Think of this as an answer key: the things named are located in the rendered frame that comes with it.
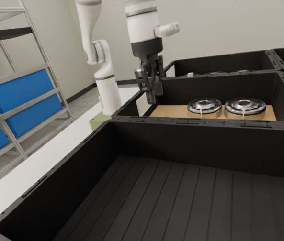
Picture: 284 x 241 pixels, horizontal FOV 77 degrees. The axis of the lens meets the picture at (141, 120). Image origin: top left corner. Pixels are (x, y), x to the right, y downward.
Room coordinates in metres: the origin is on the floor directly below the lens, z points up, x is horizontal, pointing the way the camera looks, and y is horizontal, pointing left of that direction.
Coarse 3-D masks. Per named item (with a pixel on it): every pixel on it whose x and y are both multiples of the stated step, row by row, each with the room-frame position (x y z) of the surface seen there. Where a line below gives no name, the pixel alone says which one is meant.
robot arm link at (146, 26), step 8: (136, 16) 0.43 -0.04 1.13; (144, 16) 0.43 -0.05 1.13; (152, 16) 0.43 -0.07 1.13; (128, 24) 0.45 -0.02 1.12; (136, 24) 0.43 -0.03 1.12; (144, 24) 0.43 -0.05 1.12; (152, 24) 0.43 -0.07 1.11; (168, 24) 0.42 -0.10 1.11; (176, 24) 0.44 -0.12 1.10; (128, 32) 0.46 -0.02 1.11; (136, 32) 0.43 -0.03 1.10; (144, 32) 0.43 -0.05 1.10; (152, 32) 0.43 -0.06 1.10; (160, 32) 0.40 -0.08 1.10; (168, 32) 0.39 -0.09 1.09; (176, 32) 0.43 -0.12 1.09; (136, 40) 0.44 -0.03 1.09; (144, 40) 0.43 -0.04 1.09
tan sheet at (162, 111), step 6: (156, 108) 0.62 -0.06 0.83; (162, 108) 0.61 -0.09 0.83; (168, 108) 0.60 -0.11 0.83; (174, 108) 0.59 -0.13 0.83; (180, 108) 0.58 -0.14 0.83; (186, 108) 0.57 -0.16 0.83; (222, 108) 0.51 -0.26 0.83; (270, 108) 0.45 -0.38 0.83; (156, 114) 0.57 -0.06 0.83; (162, 114) 0.56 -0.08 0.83; (168, 114) 0.55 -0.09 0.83; (174, 114) 0.54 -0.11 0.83; (180, 114) 0.53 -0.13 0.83; (186, 114) 0.52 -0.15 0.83; (222, 114) 0.47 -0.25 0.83; (270, 114) 0.42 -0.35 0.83
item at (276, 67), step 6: (228, 54) 0.79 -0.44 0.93; (234, 54) 0.78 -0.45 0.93; (240, 54) 0.76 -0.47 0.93; (270, 54) 0.65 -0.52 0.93; (174, 60) 0.92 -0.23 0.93; (180, 60) 0.90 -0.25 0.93; (186, 60) 0.88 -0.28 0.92; (270, 60) 0.58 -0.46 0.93; (168, 66) 0.81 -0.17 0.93; (276, 66) 0.51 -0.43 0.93; (234, 72) 0.54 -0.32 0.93; (240, 72) 0.53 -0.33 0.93; (246, 72) 0.51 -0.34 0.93; (162, 78) 0.65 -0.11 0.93
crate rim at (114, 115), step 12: (252, 72) 0.50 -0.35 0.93; (264, 72) 0.48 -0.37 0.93; (276, 72) 0.46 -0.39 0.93; (120, 108) 0.46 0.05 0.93; (168, 120) 0.33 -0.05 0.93; (180, 120) 0.32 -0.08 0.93; (192, 120) 0.31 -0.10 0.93; (204, 120) 0.30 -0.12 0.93; (216, 120) 0.29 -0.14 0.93; (228, 120) 0.28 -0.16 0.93; (240, 120) 0.27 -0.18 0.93; (252, 120) 0.26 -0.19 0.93; (264, 120) 0.26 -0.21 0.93; (276, 120) 0.25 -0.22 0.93
